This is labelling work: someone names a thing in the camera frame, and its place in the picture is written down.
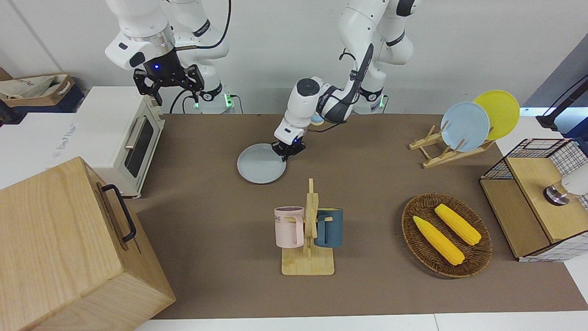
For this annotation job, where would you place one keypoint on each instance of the wooden plate rack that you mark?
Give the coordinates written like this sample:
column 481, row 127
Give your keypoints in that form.
column 441, row 161

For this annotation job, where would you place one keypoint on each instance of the gray round plate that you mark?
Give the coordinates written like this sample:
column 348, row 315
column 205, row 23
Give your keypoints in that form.
column 259, row 165

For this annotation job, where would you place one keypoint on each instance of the yellow corn cob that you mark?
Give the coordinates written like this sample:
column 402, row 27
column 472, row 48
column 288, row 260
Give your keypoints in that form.
column 438, row 241
column 458, row 224

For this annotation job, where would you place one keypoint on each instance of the white bottle with silver base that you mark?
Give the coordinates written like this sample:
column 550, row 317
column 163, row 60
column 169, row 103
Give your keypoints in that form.
column 576, row 184

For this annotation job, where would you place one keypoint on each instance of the white toaster oven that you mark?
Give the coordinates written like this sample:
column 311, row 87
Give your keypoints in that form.
column 105, row 128

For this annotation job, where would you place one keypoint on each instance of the black camera stand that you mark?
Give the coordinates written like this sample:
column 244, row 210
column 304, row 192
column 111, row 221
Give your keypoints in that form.
column 549, row 120

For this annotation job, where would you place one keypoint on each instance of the small light blue cup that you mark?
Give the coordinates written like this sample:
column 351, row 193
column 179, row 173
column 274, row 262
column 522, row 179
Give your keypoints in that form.
column 317, row 120

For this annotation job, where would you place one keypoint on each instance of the light wooden drawer box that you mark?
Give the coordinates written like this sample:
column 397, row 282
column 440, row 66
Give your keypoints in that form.
column 59, row 257

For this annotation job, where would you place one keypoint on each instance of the brown table mat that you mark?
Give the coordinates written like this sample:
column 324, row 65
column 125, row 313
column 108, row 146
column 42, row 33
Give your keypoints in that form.
column 367, row 184

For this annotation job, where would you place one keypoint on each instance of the light blue plate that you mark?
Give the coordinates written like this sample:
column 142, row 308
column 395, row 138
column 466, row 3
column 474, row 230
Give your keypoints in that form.
column 465, row 126

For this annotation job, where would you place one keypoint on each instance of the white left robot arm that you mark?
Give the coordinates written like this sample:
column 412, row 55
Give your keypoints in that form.
column 305, row 99

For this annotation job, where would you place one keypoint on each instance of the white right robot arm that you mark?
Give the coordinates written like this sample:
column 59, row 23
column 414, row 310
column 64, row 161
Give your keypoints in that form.
column 138, row 18

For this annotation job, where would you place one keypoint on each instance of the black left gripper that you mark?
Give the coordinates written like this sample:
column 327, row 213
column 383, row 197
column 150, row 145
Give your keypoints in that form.
column 288, row 148

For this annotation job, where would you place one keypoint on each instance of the wooden mug stand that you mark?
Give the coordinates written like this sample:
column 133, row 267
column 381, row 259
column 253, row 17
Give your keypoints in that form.
column 308, row 264

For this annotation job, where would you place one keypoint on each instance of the dark blue mug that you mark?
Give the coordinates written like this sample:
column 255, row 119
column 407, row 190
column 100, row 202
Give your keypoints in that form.
column 333, row 227

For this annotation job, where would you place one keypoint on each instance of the cardboard box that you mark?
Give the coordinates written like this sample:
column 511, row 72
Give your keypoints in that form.
column 64, row 90

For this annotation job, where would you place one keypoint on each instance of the brown wicker basket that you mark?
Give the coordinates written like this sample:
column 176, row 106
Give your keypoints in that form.
column 415, row 243

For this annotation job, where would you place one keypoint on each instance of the yellow plate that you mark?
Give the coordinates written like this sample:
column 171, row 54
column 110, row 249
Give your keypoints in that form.
column 503, row 110

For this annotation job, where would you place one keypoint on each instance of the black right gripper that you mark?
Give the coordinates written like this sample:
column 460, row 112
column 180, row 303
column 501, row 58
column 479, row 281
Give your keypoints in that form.
column 163, row 69

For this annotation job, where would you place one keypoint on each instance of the beige cloth bag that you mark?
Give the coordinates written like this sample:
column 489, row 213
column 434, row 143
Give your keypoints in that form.
column 32, row 85

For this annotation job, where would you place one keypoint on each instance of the dark blue bin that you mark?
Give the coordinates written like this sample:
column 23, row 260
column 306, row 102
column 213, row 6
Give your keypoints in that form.
column 73, row 102

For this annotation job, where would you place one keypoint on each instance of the pink mug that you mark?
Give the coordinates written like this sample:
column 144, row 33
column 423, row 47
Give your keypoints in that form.
column 287, row 227

